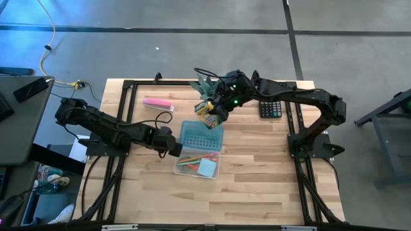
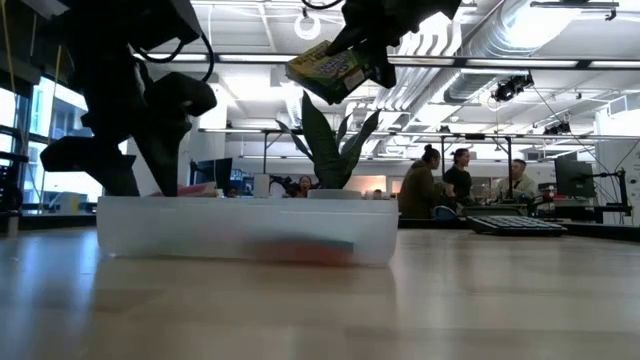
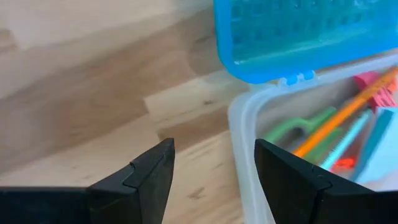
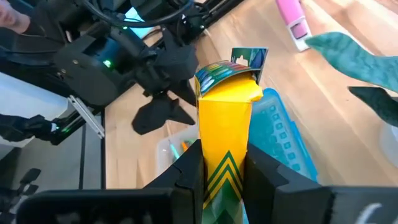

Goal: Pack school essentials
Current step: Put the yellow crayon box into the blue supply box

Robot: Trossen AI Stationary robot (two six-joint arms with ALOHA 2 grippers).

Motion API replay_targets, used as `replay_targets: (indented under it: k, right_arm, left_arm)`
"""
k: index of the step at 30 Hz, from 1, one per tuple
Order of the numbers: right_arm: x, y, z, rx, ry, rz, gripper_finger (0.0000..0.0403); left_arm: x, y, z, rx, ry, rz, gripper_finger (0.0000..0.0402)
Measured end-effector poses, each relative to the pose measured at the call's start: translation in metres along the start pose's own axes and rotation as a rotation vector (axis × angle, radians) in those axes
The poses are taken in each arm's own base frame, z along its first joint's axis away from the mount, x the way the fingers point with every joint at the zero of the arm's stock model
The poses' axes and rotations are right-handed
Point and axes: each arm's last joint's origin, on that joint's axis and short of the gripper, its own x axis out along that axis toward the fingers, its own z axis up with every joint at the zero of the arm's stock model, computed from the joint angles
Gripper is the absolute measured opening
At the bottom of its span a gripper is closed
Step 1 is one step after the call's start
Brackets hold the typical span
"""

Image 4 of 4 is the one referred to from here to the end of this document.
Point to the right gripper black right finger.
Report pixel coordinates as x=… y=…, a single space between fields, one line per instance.
x=311 y=205

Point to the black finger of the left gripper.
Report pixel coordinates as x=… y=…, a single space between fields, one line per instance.
x=186 y=91
x=155 y=116

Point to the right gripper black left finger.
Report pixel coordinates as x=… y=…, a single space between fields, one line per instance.
x=124 y=207

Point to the teal pencil orange eraser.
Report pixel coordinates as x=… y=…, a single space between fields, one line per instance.
x=174 y=152

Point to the yellow crayon box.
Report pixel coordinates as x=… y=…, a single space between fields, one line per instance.
x=224 y=124

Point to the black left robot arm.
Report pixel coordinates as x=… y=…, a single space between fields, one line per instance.
x=84 y=68

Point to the blue plastic bin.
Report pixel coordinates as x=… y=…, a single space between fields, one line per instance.
x=280 y=133

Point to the pink stapler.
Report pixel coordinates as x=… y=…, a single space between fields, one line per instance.
x=293 y=15

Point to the green snake plant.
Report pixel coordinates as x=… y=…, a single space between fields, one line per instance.
x=357 y=59

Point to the person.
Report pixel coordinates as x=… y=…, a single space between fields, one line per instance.
x=12 y=18

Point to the black table frame rail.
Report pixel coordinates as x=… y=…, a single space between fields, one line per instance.
x=103 y=149

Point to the silver metal bracket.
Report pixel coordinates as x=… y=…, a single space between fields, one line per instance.
x=87 y=116

